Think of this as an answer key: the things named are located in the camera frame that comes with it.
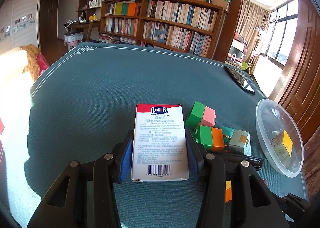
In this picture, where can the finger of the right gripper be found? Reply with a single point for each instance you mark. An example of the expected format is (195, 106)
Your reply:
(237, 158)

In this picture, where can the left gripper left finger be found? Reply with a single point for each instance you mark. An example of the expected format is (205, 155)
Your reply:
(65, 203)

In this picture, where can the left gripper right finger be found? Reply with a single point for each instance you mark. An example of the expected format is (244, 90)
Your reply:
(252, 203)

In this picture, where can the white red barcode box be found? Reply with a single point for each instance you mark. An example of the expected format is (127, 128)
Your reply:
(159, 151)

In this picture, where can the yellow orange toy brick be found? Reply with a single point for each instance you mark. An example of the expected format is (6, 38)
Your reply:
(228, 191)

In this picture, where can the white Estee Lauder box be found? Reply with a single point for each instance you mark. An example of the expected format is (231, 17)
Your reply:
(240, 142)

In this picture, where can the yellow top cube box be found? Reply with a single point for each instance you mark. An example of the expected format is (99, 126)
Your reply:
(282, 145)

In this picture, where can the clear plastic bowl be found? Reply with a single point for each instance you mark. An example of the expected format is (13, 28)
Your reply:
(272, 118)

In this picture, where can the teal plastic case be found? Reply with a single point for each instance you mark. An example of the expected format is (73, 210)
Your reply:
(227, 134)

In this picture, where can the green orange toy brick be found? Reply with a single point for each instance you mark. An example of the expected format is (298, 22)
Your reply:
(211, 138)

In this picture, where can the green pink toy brick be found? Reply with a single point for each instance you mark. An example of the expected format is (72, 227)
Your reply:
(200, 115)

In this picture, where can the black smartphone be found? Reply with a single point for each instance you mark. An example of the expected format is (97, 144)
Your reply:
(239, 79)

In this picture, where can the brown wooden door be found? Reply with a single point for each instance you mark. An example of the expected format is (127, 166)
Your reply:
(297, 90)

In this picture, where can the green plastic basin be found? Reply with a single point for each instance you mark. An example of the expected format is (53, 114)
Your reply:
(244, 66)

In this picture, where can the teal green table mat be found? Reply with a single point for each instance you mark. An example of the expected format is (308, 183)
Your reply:
(85, 103)

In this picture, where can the large wooden bookshelf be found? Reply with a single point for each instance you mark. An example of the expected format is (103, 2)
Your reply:
(187, 26)

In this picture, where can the small wooden shelf desk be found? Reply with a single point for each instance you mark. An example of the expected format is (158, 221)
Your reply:
(87, 18)

